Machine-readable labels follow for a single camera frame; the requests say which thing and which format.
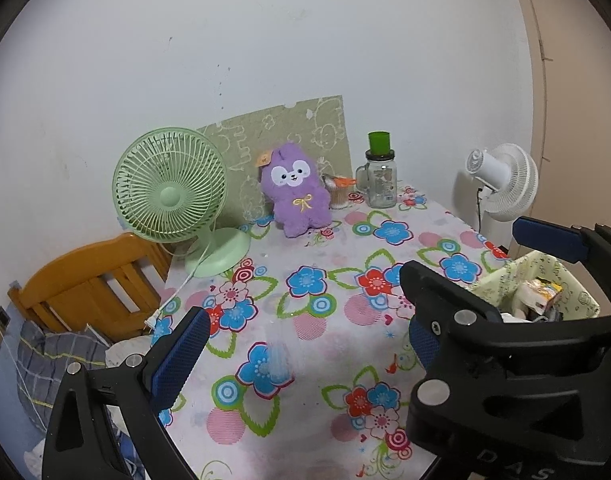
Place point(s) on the white standing fan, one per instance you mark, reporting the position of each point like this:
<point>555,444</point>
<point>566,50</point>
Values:
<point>510,180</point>

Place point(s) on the grey plaid pillow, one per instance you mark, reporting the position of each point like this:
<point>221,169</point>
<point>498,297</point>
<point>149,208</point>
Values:
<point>41,362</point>

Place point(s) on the cartoon yellow tissue pack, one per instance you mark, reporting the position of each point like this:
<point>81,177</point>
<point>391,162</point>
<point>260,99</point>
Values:
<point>536,295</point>

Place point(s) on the clear plastic bag pack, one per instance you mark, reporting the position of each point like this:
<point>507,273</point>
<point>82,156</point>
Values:
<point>279,367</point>

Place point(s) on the floral tablecloth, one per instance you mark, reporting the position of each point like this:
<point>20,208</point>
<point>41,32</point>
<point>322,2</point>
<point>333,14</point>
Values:
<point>334,297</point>

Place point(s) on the green desk fan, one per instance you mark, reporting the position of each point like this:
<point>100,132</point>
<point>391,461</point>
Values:
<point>170,187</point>

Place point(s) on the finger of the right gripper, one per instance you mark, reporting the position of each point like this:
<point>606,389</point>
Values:
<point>577,244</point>
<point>436,299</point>

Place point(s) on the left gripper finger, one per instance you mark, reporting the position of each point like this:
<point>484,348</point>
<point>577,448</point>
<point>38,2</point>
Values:
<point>80,442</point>

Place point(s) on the purple plush toy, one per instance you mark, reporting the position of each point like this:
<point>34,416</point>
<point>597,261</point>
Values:
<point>299,198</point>

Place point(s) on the glass jar green lid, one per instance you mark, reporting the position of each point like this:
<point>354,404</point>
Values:
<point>377,179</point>

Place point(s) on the toothpick jar orange lid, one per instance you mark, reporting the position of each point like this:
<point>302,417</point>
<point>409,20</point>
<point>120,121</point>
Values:
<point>339,189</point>

